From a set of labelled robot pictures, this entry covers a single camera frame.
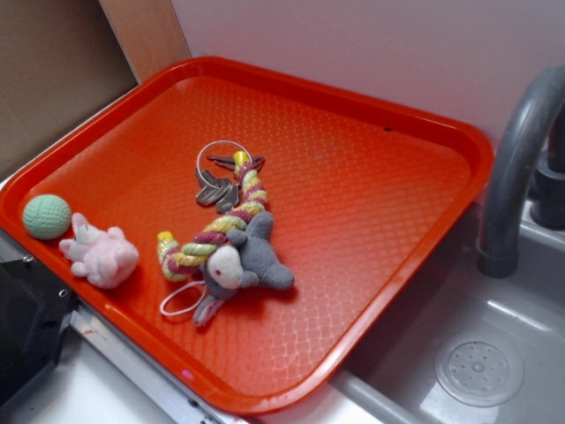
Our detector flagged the sink drain strainer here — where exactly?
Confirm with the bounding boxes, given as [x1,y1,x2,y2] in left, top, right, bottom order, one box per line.
[434,331,524,407]

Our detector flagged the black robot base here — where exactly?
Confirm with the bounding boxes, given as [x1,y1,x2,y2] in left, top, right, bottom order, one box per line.
[1,254,76,412]

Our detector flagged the grey toy sink basin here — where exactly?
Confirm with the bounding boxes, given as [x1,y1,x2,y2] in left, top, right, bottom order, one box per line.
[333,208,564,423]

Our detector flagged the multicolored braided rope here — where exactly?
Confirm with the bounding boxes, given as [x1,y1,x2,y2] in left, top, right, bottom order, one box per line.
[156,150,269,284]

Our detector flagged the wooden board panel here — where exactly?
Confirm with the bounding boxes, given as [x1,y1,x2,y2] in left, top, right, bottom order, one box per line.
[100,0,192,84]

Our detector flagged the pink plush bunny toy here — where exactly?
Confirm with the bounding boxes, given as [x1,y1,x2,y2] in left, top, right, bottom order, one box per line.
[58,213,139,290]

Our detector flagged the metal rail strip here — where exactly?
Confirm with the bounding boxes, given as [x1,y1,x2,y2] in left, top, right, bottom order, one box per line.
[70,306,241,423]

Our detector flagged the green textured ball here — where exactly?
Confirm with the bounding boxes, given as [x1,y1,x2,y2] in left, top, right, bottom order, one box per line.
[22,194,72,240]

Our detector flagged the metal keys on ring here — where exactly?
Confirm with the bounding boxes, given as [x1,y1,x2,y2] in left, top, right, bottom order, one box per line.
[195,140,265,214]

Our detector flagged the grey curved faucet spout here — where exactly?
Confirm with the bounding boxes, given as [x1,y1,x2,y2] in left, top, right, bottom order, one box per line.
[477,65,564,278]

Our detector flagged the grey plush donkey toy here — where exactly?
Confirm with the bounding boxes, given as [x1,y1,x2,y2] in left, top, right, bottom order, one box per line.
[159,210,296,328]

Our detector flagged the orange plastic tray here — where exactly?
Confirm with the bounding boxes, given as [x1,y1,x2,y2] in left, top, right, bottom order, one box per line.
[1,57,493,416]

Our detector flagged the dark grey faucet handle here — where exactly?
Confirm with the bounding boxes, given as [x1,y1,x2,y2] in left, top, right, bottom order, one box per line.
[530,106,564,230]

